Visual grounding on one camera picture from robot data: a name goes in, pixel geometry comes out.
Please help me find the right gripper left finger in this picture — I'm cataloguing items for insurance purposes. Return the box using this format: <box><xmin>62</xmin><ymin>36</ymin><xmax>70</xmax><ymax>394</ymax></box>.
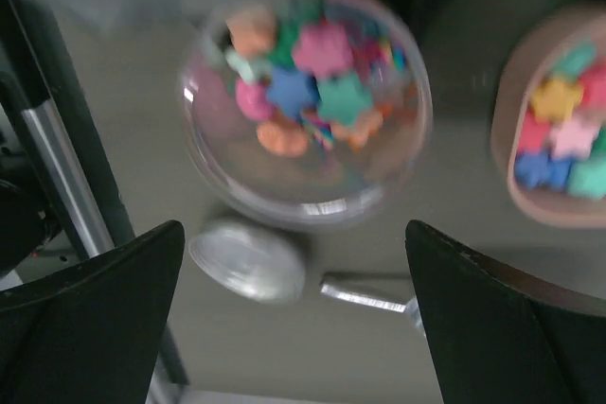
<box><xmin>1</xmin><ymin>220</ymin><xmax>185</xmax><ymax>404</ymax></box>

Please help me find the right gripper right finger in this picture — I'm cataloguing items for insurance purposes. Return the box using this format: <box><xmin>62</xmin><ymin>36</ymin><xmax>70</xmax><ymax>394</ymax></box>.
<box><xmin>405</xmin><ymin>220</ymin><xmax>605</xmax><ymax>403</ymax></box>

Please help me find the clear plastic jar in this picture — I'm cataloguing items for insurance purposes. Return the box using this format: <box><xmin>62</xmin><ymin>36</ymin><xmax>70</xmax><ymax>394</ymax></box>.
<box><xmin>180</xmin><ymin>0</ymin><xmax>432</xmax><ymax>231</ymax></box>

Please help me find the clear round jar lid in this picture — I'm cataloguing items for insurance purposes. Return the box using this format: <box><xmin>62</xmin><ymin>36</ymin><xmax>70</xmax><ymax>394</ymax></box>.
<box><xmin>188</xmin><ymin>218</ymin><xmax>306</xmax><ymax>305</ymax></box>

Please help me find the pink tray of star candies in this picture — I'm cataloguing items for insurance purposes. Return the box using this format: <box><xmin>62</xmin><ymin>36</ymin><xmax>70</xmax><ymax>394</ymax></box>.
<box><xmin>490</xmin><ymin>4</ymin><xmax>605</xmax><ymax>229</ymax></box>

